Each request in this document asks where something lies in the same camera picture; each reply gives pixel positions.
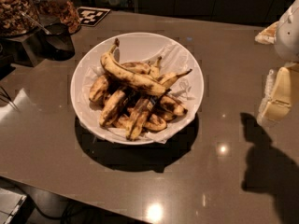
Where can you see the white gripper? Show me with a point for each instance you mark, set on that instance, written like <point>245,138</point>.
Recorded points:
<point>288,34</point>

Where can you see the long top banana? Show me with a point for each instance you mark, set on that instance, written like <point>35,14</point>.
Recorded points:
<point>129,78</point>

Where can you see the right lower banana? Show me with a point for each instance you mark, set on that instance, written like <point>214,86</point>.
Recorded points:
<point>173,105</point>

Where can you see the right stemmed banana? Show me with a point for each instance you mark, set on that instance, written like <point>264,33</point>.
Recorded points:
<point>167,80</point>

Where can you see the bottom curved banana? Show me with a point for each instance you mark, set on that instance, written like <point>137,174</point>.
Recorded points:
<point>153,124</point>

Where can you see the front centre dark banana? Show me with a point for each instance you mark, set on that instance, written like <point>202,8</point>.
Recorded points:
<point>138,117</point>

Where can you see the back middle banana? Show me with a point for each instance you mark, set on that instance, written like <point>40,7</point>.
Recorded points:
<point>138,67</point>

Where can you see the white bowl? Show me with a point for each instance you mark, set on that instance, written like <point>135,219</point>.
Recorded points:
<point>134,47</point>

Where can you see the front left banana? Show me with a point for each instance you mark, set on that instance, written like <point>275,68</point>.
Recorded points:
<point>112,107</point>

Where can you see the left spotted banana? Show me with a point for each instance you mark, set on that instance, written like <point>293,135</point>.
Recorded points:
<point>98,88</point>

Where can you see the white paper liner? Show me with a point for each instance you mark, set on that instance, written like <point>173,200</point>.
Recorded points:
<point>177,62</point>

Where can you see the black white marker tag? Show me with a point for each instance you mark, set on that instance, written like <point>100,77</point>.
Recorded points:
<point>91,16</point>

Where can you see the black scoop cup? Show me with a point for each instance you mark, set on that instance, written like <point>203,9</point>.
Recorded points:
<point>55,40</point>

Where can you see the glass jar of nuts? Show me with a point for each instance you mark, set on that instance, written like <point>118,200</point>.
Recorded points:
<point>64,10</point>

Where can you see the glass jar of cashews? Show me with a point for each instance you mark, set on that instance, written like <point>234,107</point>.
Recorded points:
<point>16,17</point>

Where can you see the grey box corner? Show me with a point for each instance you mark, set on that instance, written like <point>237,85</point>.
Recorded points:
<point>11,204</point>

